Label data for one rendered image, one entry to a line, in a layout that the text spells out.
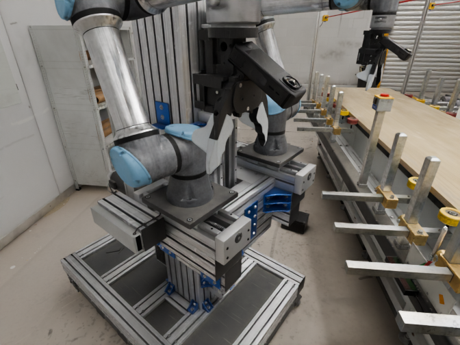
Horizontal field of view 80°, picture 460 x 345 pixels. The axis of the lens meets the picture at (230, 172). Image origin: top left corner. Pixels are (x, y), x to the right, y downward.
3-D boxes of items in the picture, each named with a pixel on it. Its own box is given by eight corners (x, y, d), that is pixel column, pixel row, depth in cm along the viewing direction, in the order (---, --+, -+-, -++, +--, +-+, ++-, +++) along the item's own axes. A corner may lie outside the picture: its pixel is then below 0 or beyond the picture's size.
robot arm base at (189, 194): (157, 196, 89) (152, 168, 84) (191, 179, 99) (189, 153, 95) (189, 213, 80) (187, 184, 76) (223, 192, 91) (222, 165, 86)
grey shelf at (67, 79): (75, 190, 293) (27, 25, 223) (118, 156, 372) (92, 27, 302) (115, 194, 287) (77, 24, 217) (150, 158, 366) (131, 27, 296)
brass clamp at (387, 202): (383, 208, 128) (386, 199, 126) (372, 193, 140) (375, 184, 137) (397, 209, 127) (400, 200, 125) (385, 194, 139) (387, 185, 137)
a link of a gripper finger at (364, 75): (352, 89, 103) (361, 66, 103) (369, 91, 100) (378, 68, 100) (351, 85, 100) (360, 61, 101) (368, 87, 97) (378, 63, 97)
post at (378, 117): (359, 187, 160) (378, 111, 140) (356, 183, 165) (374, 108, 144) (367, 187, 160) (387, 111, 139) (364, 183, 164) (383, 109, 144)
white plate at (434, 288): (442, 322, 86) (454, 300, 82) (404, 261, 109) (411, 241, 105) (444, 322, 86) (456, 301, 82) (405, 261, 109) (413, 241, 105)
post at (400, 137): (373, 224, 141) (399, 133, 119) (370, 220, 144) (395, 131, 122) (380, 224, 140) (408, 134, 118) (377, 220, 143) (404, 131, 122)
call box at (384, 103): (376, 113, 139) (379, 97, 136) (370, 109, 145) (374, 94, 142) (390, 113, 139) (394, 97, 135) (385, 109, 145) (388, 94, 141)
